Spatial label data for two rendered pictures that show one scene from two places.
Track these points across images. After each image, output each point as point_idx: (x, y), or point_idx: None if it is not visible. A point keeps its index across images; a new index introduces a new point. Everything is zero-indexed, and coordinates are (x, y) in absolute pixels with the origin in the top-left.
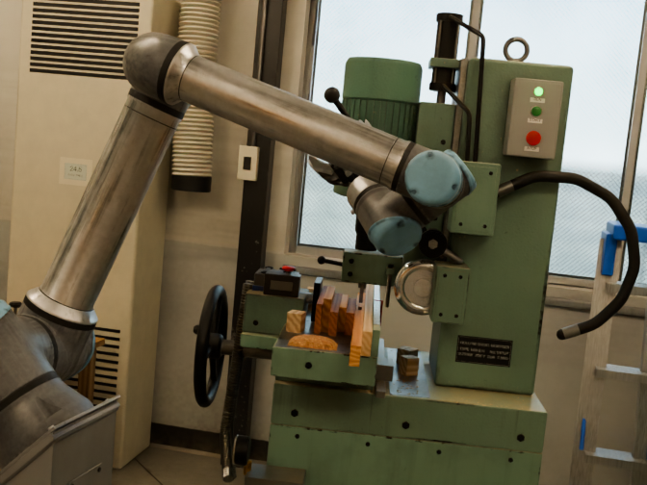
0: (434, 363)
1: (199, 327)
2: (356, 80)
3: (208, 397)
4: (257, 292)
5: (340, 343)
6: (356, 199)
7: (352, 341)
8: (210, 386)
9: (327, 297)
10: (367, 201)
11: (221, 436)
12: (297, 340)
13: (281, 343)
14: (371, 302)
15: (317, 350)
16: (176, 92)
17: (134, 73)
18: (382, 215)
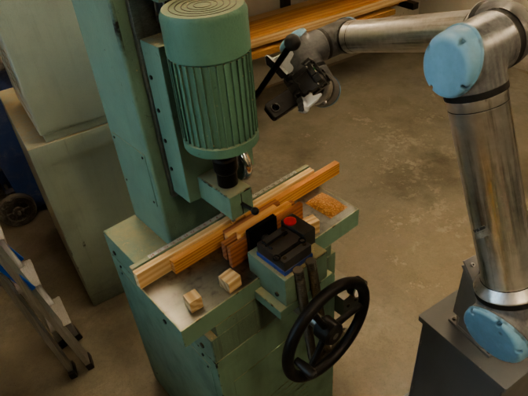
0: (218, 210)
1: (366, 284)
2: (249, 27)
3: (339, 342)
4: (313, 251)
5: (302, 203)
6: (333, 87)
7: (331, 166)
8: (317, 368)
9: (285, 203)
10: (334, 82)
11: (331, 346)
12: (340, 203)
13: (346, 212)
14: (224, 218)
15: (335, 196)
16: None
17: (526, 39)
18: (336, 80)
